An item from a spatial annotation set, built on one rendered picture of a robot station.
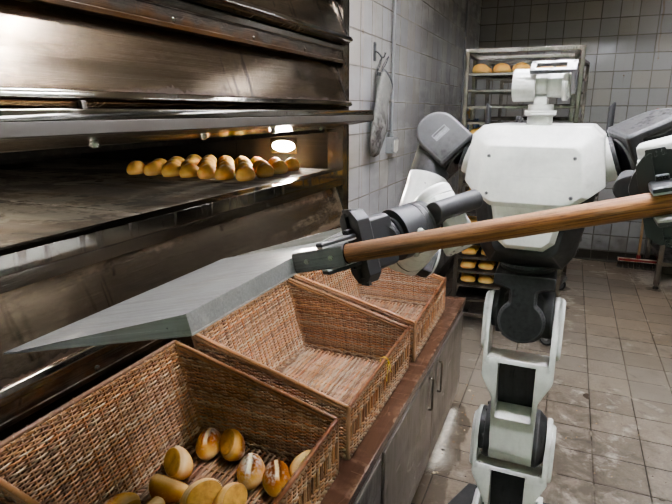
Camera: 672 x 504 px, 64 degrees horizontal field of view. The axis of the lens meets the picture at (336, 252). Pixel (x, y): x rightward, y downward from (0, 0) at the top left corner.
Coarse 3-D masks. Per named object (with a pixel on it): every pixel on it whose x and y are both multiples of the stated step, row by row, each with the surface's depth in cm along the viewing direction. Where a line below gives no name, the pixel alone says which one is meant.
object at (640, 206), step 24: (528, 216) 70; (552, 216) 68; (576, 216) 67; (600, 216) 66; (624, 216) 65; (648, 216) 64; (384, 240) 79; (408, 240) 77; (432, 240) 75; (456, 240) 74; (480, 240) 73
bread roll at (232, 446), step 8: (224, 432) 136; (232, 432) 134; (224, 440) 134; (232, 440) 132; (240, 440) 132; (224, 448) 132; (232, 448) 130; (240, 448) 131; (224, 456) 130; (232, 456) 129; (240, 456) 131
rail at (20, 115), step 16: (0, 112) 80; (16, 112) 82; (32, 112) 84; (48, 112) 87; (64, 112) 90; (80, 112) 93; (96, 112) 96; (112, 112) 99; (128, 112) 103; (144, 112) 106; (160, 112) 110; (176, 112) 115; (192, 112) 120; (208, 112) 125; (224, 112) 131; (240, 112) 137; (256, 112) 144; (272, 112) 151; (288, 112) 160; (304, 112) 169; (320, 112) 180; (336, 112) 192; (352, 112) 206; (368, 112) 222
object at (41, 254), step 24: (240, 192) 172; (264, 192) 179; (288, 192) 195; (144, 216) 133; (168, 216) 137; (192, 216) 146; (48, 240) 108; (72, 240) 111; (96, 240) 116; (120, 240) 123; (0, 264) 97; (24, 264) 101
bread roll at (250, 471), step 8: (248, 456) 126; (256, 456) 127; (240, 464) 125; (248, 464) 124; (256, 464) 124; (240, 472) 123; (248, 472) 122; (256, 472) 123; (240, 480) 122; (248, 480) 121; (256, 480) 122; (248, 488) 121
